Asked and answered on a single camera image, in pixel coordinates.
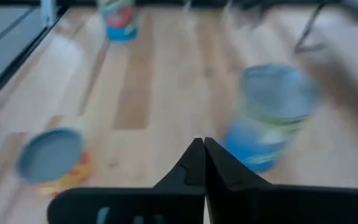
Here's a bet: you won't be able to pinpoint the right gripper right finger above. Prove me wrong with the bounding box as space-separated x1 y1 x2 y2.
204 136 358 224

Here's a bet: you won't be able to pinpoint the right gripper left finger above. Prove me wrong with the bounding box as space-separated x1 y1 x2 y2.
46 138 206 224

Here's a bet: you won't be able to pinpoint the tall blue peas can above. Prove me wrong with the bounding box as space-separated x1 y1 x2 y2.
222 63 321 174

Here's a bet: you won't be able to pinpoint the tall teal tomato can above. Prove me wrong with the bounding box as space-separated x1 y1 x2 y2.
96 0 140 43

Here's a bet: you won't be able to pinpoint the pineapple rings can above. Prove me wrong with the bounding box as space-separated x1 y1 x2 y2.
14 127 91 198

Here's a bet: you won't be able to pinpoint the white upright post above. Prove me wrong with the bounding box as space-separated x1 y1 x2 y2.
40 0 58 27

